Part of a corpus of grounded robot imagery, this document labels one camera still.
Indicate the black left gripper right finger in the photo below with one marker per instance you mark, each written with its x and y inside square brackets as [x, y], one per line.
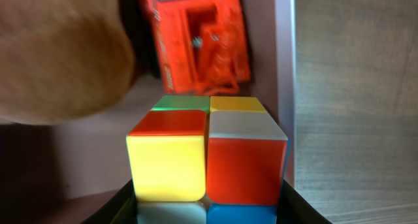
[293, 209]

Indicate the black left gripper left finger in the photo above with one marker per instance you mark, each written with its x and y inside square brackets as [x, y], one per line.
[120, 209]

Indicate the colourful two-by-two puzzle cube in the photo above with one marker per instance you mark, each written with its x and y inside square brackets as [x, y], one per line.
[207, 160]

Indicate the brown plush toy with carrot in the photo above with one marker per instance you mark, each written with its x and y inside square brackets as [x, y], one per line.
[62, 59]

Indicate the red toy fire truck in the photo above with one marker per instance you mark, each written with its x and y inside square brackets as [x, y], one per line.
[201, 45]

